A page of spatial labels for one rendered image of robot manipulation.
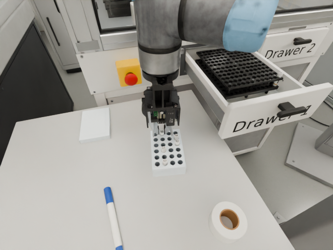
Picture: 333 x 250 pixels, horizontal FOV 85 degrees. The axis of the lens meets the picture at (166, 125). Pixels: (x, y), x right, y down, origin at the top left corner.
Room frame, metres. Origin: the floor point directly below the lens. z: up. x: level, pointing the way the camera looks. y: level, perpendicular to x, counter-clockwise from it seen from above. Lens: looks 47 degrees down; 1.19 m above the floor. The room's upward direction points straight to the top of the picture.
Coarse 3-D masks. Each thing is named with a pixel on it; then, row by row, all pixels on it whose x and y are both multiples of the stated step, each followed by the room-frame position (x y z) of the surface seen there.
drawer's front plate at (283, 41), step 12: (276, 36) 0.68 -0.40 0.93; (288, 36) 0.70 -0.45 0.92; (300, 36) 0.71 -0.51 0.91; (312, 36) 0.73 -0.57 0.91; (324, 36) 0.75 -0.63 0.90; (264, 48) 0.67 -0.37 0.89; (276, 48) 0.69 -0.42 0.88; (288, 48) 0.71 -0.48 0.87; (300, 48) 0.72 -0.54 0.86; (312, 48) 0.74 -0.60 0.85; (276, 60) 0.70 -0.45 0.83
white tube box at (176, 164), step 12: (168, 132) 0.34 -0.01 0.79; (156, 144) 0.30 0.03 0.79; (168, 144) 0.30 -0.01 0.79; (180, 144) 0.29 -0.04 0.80; (156, 156) 0.26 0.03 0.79; (168, 156) 0.25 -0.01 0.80; (180, 156) 0.26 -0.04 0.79; (156, 168) 0.22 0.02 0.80; (168, 168) 0.22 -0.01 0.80; (180, 168) 0.22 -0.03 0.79
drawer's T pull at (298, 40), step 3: (294, 39) 0.70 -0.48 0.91; (297, 39) 0.69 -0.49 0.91; (300, 39) 0.69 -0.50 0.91; (303, 39) 0.69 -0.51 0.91; (306, 39) 0.69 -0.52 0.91; (309, 39) 0.69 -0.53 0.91; (294, 42) 0.67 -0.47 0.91; (297, 42) 0.67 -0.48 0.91; (300, 42) 0.67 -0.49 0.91; (303, 42) 0.68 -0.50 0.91; (306, 42) 0.68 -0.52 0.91; (309, 42) 0.68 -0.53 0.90
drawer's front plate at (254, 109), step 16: (272, 96) 0.33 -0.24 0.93; (288, 96) 0.34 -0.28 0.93; (304, 96) 0.35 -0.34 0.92; (320, 96) 0.37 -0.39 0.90; (240, 112) 0.30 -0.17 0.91; (256, 112) 0.31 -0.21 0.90; (272, 112) 0.33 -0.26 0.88; (304, 112) 0.36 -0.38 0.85; (224, 128) 0.29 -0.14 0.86; (240, 128) 0.31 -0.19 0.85; (256, 128) 0.32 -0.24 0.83
